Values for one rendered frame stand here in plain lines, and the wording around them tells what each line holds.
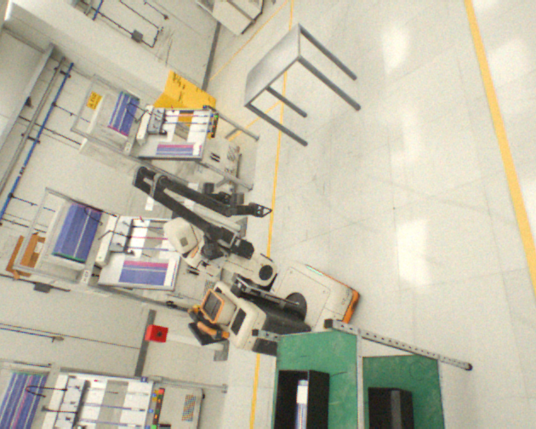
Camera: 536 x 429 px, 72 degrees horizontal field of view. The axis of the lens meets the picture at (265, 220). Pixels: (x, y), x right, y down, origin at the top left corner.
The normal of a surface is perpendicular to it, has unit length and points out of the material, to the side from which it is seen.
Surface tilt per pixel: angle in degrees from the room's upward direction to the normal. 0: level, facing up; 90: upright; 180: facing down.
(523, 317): 0
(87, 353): 90
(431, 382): 0
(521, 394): 0
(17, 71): 90
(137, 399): 47
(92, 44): 90
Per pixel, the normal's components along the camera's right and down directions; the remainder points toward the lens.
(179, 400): 0.65, -0.29
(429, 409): -0.76, -0.36
